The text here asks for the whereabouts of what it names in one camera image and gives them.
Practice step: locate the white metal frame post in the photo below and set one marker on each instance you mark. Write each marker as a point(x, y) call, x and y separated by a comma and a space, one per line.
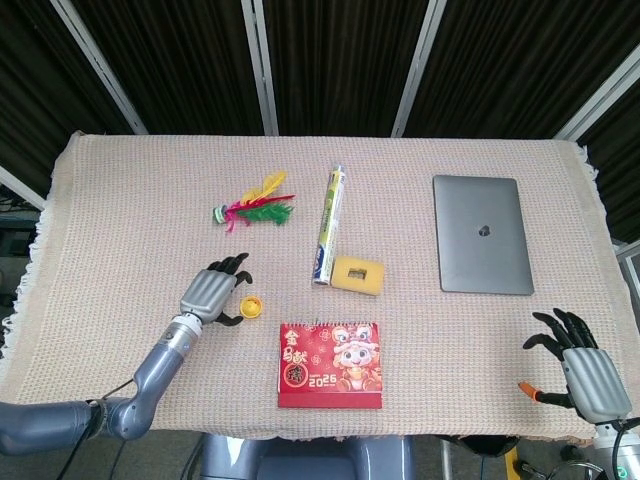
point(100, 70)
point(417, 70)
point(600, 95)
point(20, 187)
point(260, 65)

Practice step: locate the beige woven tablecloth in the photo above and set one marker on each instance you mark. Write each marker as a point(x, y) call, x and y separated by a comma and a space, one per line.
point(125, 225)

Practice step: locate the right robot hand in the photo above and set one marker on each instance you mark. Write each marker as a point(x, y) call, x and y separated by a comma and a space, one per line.
point(595, 380)

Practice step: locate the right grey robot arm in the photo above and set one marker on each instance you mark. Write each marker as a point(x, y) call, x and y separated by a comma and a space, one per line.
point(612, 450)

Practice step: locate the red 2026 desk calendar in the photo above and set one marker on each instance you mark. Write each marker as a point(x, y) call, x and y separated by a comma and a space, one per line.
point(325, 365)

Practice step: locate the yellow sponge with hole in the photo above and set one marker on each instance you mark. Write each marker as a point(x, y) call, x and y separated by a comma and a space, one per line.
point(375, 277)

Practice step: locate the yellow egg tart toy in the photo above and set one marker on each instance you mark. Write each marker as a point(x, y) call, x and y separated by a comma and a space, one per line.
point(245, 312)

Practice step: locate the colourful feather shuttlecock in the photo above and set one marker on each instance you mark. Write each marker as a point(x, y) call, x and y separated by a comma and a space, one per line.
point(265, 212)

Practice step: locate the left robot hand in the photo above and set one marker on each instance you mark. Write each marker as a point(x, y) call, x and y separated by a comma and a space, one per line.
point(207, 292)

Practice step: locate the yellow rubber duck toy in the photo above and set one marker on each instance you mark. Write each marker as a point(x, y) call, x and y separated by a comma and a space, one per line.
point(251, 305)

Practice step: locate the grey closed laptop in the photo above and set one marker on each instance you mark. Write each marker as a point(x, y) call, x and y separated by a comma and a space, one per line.
point(480, 235)

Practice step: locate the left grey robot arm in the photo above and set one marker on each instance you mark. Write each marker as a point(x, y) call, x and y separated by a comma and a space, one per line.
point(160, 365)

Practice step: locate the dark brown pleated curtain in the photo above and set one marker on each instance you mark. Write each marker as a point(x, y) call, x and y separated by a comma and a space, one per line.
point(200, 50)

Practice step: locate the cling film roll tube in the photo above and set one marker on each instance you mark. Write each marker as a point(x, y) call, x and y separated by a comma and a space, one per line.
point(330, 220)

